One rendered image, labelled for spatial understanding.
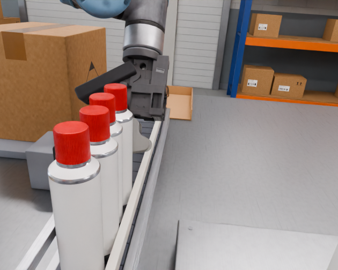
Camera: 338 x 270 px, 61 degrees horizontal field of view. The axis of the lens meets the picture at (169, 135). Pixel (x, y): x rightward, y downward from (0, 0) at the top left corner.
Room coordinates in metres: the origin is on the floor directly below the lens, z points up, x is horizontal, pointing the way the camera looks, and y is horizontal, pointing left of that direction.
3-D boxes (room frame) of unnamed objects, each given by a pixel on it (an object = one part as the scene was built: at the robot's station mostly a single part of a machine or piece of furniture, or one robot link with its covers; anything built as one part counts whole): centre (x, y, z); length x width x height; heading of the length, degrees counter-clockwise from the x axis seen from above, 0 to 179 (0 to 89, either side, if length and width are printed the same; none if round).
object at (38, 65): (0.80, 0.35, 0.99); 0.30 x 0.24 x 0.27; 176
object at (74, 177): (0.25, 0.09, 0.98); 0.05 x 0.05 x 0.20
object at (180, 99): (1.09, 0.05, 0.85); 0.30 x 0.26 x 0.04; 177
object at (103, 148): (0.30, 0.09, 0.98); 0.05 x 0.05 x 0.20
